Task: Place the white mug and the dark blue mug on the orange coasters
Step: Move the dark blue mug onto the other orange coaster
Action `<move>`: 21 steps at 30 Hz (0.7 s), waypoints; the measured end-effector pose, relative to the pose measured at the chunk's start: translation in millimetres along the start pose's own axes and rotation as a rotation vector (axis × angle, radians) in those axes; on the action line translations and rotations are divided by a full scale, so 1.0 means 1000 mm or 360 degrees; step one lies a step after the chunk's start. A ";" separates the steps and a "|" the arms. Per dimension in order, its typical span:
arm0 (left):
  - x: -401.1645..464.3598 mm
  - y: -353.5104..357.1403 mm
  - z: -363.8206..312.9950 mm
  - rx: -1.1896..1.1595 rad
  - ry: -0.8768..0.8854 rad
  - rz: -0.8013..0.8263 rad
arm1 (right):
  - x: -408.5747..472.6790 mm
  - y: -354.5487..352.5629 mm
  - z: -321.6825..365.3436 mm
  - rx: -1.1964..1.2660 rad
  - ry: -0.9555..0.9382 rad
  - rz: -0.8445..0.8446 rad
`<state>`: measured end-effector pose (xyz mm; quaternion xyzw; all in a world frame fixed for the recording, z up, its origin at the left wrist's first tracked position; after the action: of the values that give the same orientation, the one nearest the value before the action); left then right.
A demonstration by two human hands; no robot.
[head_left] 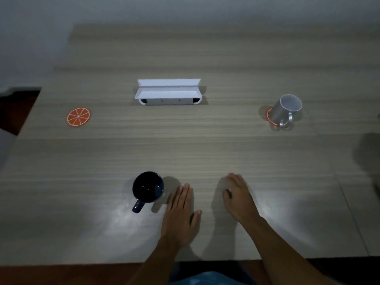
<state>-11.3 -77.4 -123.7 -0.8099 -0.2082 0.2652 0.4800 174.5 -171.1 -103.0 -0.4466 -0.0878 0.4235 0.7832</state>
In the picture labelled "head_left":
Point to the person's right hand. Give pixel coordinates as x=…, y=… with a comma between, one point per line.
x=240, y=201

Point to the person's left hand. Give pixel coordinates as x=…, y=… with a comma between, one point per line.
x=178, y=219

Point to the dark blue mug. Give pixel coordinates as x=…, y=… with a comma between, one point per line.
x=147, y=186

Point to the orange slice coaster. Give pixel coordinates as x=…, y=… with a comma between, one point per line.
x=78, y=117
x=268, y=115

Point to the silver metal mug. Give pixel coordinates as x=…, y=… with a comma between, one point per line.
x=282, y=111

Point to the person's right forearm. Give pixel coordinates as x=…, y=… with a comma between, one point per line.
x=282, y=258

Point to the person's blue shorts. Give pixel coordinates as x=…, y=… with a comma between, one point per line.
x=207, y=279

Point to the white box with open lid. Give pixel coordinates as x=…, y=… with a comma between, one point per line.
x=167, y=93

